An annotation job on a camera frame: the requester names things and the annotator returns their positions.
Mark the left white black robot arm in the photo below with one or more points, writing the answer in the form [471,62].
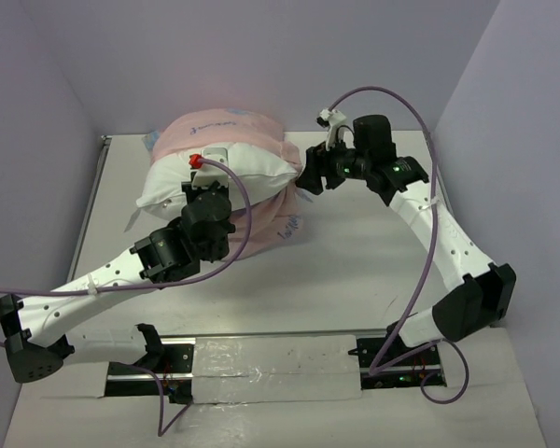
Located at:
[43,334]

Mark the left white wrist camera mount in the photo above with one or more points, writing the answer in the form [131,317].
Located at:
[207,163]

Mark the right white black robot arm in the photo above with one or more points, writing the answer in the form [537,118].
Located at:
[478,290]

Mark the blue and pink printed pillowcase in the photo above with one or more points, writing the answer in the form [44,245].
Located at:
[274,221]

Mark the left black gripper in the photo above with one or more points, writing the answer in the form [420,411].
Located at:
[189,191]

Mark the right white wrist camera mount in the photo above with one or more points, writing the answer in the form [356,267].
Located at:
[335,123]

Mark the silver base mounting rail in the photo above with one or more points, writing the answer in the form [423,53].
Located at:
[241,370]

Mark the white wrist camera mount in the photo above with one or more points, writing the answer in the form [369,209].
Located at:
[335,123]
[207,163]

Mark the white pillow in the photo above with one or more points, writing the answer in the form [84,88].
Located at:
[263,172]

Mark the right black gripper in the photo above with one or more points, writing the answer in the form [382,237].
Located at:
[318,162]

